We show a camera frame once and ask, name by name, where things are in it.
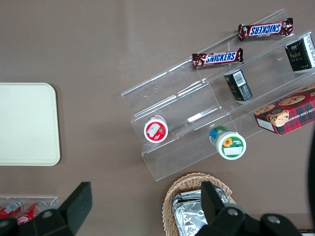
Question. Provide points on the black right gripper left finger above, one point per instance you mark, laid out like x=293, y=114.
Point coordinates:
x=76, y=206

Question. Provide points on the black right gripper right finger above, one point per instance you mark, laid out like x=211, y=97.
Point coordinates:
x=214, y=204

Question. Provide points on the oval light wicker basket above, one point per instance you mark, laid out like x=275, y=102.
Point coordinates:
x=177, y=189

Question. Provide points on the cream plastic tray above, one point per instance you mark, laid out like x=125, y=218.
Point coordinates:
x=27, y=123

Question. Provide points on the silver foil packet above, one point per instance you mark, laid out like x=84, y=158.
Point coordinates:
x=187, y=216

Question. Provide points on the clear acrylic bottle rack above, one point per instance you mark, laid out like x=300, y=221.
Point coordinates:
x=29, y=197

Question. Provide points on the green lidded yogurt cup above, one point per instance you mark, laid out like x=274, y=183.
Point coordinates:
x=230, y=146

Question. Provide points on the red lidded yogurt cup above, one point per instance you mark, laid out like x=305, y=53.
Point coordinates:
x=155, y=130

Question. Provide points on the clear acrylic stepped shelf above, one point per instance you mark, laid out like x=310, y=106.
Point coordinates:
x=192, y=98

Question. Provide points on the red tartan cookie box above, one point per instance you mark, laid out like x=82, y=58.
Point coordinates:
x=288, y=115

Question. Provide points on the small black carton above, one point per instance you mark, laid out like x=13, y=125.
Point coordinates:
x=238, y=86
x=300, y=54

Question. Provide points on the brown snickers bar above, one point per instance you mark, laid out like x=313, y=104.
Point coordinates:
x=219, y=58
x=265, y=30

